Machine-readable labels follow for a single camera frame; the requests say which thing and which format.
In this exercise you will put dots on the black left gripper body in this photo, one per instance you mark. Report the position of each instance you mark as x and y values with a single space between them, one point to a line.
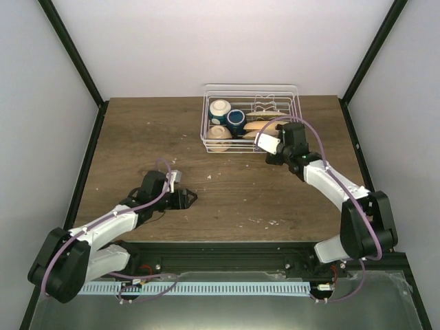
173 205

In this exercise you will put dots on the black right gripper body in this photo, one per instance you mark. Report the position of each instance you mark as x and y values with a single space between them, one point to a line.
271 161

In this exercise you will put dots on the bird painted plate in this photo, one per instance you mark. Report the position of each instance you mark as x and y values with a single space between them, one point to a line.
251 135

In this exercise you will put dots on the cream orange plate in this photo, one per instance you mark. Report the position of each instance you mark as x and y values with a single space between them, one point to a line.
258 125

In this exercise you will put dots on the dark blue mug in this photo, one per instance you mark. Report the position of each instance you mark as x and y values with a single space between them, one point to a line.
235 122

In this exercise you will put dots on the white wire dish rack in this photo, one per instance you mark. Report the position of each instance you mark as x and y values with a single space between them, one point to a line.
247 97

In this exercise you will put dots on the small white bowl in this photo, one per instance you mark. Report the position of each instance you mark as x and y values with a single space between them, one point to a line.
218 132

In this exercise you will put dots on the white bowl teal outside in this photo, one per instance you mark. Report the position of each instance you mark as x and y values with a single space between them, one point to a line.
218 111

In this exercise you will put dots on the round bamboo steamer tray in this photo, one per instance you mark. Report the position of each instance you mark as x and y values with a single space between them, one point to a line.
265 114

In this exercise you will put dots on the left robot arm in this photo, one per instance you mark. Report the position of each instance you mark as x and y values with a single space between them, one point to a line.
69 259

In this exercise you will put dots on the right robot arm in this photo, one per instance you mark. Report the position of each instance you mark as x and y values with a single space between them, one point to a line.
367 227

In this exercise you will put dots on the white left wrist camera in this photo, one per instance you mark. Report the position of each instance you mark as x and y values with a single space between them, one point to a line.
172 178

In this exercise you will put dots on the light blue slotted cable duct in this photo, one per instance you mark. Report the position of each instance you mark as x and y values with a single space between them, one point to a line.
223 289

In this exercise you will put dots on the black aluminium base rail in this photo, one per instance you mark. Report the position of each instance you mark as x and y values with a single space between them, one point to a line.
293 259

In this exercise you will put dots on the right black frame post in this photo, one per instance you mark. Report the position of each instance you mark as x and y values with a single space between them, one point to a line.
374 48

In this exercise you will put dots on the black frame post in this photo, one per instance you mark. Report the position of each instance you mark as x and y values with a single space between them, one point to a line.
374 48
64 37

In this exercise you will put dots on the left black frame post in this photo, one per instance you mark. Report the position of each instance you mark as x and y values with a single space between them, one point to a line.
64 37

